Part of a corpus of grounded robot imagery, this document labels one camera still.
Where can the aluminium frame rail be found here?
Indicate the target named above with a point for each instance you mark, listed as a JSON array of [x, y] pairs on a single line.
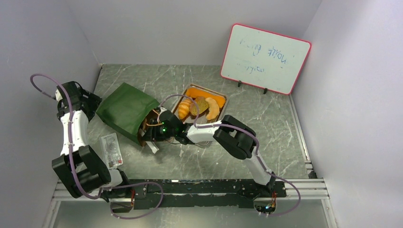
[[309, 189]]

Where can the black base beam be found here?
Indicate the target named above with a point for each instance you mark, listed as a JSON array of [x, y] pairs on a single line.
[[123, 200]]

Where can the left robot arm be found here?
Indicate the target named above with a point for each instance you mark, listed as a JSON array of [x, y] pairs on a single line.
[[78, 163]]

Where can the metal tongs white handles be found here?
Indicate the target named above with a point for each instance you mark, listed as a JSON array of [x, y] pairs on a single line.
[[144, 142]]

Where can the red framed whiteboard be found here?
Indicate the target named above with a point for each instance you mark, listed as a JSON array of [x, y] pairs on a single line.
[[264, 59]]

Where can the braided fake bread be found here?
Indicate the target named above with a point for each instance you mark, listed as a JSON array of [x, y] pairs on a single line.
[[194, 92]]

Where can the green paper bag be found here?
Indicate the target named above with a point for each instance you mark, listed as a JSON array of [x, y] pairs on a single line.
[[125, 110]]

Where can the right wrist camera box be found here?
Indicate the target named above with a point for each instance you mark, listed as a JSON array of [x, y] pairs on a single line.
[[162, 109]]

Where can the clear plastic packet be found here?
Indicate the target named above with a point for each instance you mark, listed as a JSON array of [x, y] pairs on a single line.
[[111, 151]]

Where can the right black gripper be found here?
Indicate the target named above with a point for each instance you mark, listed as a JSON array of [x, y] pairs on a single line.
[[151, 134]]

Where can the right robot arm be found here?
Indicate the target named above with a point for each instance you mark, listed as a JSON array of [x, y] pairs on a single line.
[[231, 134]]

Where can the pale crescent fake bread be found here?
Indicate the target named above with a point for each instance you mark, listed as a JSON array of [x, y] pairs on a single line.
[[213, 109]]

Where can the brown bread slice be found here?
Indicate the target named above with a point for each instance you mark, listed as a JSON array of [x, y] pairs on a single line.
[[198, 106]]

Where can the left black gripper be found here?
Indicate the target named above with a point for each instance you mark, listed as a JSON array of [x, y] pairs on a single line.
[[93, 101]]

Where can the fake croissant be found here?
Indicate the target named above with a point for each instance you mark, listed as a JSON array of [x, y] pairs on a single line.
[[184, 108]]

